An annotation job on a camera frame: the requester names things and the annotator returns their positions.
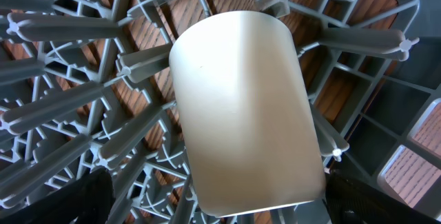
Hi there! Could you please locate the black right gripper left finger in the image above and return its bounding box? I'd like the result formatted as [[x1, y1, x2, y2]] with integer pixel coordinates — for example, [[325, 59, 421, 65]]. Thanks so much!
[[1, 168, 115, 224]]

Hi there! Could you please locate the grey dishwasher rack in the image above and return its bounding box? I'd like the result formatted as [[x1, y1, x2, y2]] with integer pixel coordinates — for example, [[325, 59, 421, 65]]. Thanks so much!
[[0, 0, 441, 224]]

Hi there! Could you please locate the white cup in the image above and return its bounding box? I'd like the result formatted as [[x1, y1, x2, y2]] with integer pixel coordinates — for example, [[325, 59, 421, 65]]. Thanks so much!
[[170, 11, 325, 217]]

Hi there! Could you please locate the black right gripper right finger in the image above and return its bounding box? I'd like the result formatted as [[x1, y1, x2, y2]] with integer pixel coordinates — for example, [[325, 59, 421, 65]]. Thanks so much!
[[325, 171, 440, 224]]

